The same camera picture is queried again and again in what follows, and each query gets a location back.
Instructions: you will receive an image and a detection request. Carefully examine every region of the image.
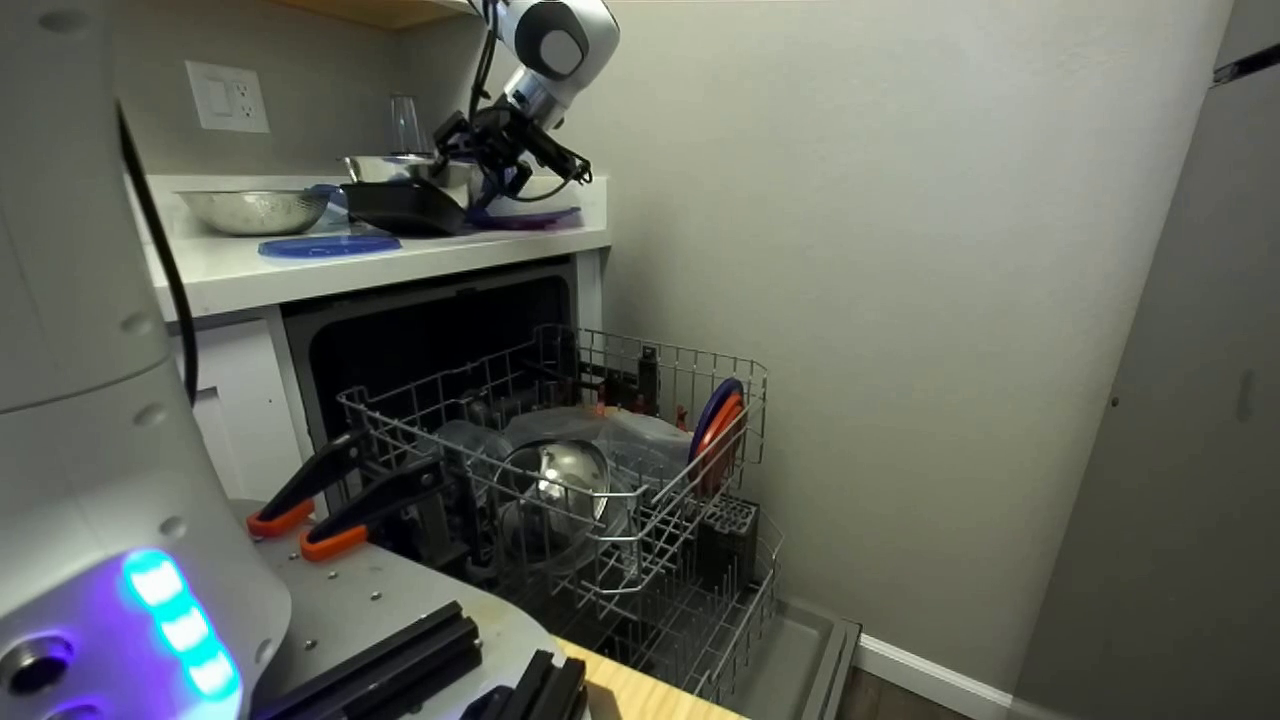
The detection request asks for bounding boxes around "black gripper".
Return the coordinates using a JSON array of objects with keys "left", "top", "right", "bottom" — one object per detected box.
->
[{"left": 431, "top": 101, "right": 551, "bottom": 182}]

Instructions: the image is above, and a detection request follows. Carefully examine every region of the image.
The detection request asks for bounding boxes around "blue translucent plastic lid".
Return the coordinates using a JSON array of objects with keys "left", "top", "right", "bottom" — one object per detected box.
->
[{"left": 255, "top": 228, "right": 406, "bottom": 265}]

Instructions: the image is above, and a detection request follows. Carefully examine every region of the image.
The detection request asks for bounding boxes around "purple plastic lid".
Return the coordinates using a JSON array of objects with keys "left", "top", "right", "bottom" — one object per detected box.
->
[{"left": 468, "top": 201, "right": 590, "bottom": 233}]

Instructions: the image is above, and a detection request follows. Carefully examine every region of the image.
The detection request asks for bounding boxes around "built-in dishwasher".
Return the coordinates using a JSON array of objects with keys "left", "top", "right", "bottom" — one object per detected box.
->
[{"left": 278, "top": 250, "right": 866, "bottom": 720}]

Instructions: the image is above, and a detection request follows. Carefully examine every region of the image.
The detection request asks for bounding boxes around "open dishwasher door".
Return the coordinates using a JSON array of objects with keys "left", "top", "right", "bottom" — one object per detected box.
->
[{"left": 738, "top": 591, "right": 866, "bottom": 720}]

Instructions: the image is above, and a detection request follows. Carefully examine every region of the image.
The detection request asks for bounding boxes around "clear drinking glass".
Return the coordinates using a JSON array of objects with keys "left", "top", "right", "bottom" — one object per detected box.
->
[{"left": 383, "top": 90, "right": 431, "bottom": 158}]

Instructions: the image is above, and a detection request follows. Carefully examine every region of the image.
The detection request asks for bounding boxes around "black baking tray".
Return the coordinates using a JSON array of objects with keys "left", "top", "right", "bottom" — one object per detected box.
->
[{"left": 341, "top": 175, "right": 473, "bottom": 238}]

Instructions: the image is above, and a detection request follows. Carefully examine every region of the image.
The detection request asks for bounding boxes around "stainless steel bowl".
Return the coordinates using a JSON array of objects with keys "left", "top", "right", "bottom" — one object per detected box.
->
[{"left": 185, "top": 182, "right": 331, "bottom": 238}]

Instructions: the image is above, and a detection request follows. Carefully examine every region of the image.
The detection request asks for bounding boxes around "white kitchen counter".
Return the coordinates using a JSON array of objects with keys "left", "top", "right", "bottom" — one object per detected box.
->
[{"left": 126, "top": 171, "right": 616, "bottom": 326}]

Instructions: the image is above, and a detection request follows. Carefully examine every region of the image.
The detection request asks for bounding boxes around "dark cup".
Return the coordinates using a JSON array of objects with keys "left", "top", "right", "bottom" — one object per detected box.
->
[{"left": 631, "top": 345, "right": 663, "bottom": 417}]

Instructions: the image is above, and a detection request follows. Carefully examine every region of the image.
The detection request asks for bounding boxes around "white cabinet front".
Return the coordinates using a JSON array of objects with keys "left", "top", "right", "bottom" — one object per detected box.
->
[{"left": 185, "top": 311, "right": 315, "bottom": 512}]

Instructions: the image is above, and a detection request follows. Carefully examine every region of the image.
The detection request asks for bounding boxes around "stainless steel pot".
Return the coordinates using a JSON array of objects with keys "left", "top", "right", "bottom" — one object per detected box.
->
[{"left": 502, "top": 434, "right": 641, "bottom": 565}]

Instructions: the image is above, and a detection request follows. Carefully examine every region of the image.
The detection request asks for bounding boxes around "blue plate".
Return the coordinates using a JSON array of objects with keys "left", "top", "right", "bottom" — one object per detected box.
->
[{"left": 684, "top": 376, "right": 750, "bottom": 465}]

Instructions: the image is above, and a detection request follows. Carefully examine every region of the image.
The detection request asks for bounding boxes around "black clamp orange tip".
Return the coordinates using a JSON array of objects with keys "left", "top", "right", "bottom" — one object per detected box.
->
[
  {"left": 243, "top": 432, "right": 364, "bottom": 540},
  {"left": 295, "top": 455, "right": 452, "bottom": 565}
]

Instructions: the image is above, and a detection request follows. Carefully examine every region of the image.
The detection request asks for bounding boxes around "orange plate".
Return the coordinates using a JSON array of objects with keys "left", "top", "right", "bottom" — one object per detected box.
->
[{"left": 692, "top": 390, "right": 754, "bottom": 491}]

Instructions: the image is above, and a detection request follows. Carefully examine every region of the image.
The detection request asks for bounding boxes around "black cutlery basket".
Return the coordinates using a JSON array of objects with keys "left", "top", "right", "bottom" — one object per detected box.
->
[{"left": 697, "top": 494, "right": 763, "bottom": 591}]

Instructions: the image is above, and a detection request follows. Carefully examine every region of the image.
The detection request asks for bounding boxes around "long black aluminium extrusion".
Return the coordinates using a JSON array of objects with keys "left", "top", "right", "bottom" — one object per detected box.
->
[{"left": 251, "top": 601, "right": 485, "bottom": 720}]

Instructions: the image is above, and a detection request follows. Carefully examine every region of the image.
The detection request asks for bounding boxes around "short black aluminium extrusion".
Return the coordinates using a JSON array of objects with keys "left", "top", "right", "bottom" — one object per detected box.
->
[{"left": 456, "top": 648, "right": 594, "bottom": 720}]

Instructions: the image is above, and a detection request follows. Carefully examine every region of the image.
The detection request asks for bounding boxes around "white baseboard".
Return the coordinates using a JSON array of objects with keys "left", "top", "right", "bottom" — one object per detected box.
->
[{"left": 851, "top": 630, "right": 1017, "bottom": 720}]

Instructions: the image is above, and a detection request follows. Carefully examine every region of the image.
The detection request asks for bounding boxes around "wooden wall shelf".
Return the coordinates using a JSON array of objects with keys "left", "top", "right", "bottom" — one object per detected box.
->
[{"left": 284, "top": 0, "right": 494, "bottom": 32}]

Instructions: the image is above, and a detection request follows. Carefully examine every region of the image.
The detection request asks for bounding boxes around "white wall outlet plate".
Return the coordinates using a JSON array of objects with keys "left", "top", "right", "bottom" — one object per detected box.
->
[{"left": 182, "top": 54, "right": 271, "bottom": 134}]

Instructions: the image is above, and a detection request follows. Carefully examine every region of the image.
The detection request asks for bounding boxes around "white wire dish rack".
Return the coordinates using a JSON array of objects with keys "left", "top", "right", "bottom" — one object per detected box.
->
[{"left": 331, "top": 319, "right": 774, "bottom": 602}]

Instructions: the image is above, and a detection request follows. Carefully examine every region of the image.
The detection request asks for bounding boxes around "thick black cable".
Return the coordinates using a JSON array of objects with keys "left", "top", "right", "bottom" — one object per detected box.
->
[{"left": 115, "top": 113, "right": 206, "bottom": 403}]

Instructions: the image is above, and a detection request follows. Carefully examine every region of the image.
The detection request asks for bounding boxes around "gray metal base plate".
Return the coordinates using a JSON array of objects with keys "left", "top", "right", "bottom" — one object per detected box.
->
[{"left": 243, "top": 504, "right": 564, "bottom": 720}]

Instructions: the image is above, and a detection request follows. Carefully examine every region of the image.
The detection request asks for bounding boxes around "grey wire dish rack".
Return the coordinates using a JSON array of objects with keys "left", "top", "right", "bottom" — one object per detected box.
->
[{"left": 534, "top": 491, "right": 791, "bottom": 711}]

